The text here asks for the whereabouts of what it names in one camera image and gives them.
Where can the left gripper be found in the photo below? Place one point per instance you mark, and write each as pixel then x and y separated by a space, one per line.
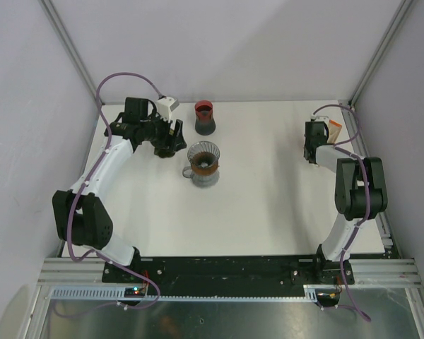
pixel 167 141

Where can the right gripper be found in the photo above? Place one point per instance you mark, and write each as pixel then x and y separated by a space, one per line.
pixel 307 142

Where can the orange coffee filter box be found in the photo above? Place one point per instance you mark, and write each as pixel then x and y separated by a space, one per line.
pixel 334 129

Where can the clear ribbed glass dripper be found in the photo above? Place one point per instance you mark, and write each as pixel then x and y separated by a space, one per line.
pixel 201 147

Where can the brown dripper ring holder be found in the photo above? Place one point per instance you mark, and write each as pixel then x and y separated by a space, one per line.
pixel 204 164

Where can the clear glass server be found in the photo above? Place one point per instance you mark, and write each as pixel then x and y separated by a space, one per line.
pixel 201 181

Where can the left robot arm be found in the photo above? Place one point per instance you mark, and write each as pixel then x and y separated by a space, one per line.
pixel 80 215

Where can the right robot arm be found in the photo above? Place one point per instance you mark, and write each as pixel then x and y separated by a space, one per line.
pixel 360 194

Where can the dark olive dripper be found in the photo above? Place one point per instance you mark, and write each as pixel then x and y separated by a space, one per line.
pixel 164 153

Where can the red and grey carafe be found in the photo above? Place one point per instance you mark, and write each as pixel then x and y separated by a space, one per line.
pixel 205 123

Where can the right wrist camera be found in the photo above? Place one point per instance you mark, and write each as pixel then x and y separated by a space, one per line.
pixel 320 118

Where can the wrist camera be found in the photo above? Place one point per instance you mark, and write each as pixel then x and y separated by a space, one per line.
pixel 320 118
pixel 166 106

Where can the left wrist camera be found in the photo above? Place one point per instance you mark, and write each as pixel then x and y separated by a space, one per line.
pixel 166 106

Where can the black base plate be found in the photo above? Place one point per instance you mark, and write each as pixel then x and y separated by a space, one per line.
pixel 223 273

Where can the grey cable duct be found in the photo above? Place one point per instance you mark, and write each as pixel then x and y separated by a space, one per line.
pixel 303 293

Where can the aluminium frame rail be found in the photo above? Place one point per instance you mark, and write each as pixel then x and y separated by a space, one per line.
pixel 359 272

